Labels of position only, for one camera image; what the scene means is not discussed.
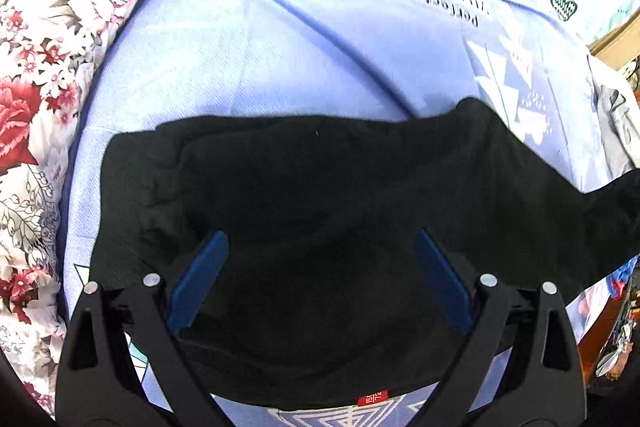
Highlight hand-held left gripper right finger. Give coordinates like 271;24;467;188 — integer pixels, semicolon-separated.
415;227;586;427

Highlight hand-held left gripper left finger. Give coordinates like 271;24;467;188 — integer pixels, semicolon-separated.
55;229;236;427

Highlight black pants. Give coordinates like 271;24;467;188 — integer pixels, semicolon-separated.
90;97;640;410

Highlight blue cloth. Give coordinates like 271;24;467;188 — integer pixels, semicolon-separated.
611;256;640;300

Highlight grey garment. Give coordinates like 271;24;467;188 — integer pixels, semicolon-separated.
597;84;640;181

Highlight lavender printed bed sheet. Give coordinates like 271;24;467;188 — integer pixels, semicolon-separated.
57;0;623;427

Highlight white cloth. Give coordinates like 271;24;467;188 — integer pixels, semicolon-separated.
586;54;632;100

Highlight floral quilt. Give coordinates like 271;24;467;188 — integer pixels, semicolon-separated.
0;0;201;414

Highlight wooden furniture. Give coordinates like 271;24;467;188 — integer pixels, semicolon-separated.
590;13;640;68

